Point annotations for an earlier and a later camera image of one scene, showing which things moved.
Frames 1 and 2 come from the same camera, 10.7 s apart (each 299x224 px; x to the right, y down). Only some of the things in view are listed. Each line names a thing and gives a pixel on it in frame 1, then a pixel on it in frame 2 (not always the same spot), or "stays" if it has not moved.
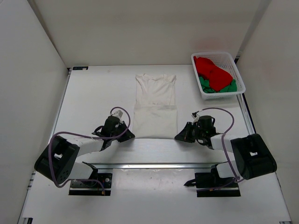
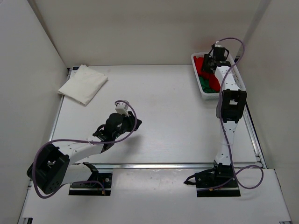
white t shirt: x=155 y=114 → x=84 y=84
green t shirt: x=205 y=85 stays
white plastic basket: x=224 y=60 stays
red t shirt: x=219 y=79 stays
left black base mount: x=97 y=184 stays
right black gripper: x=185 y=135 → x=209 y=59
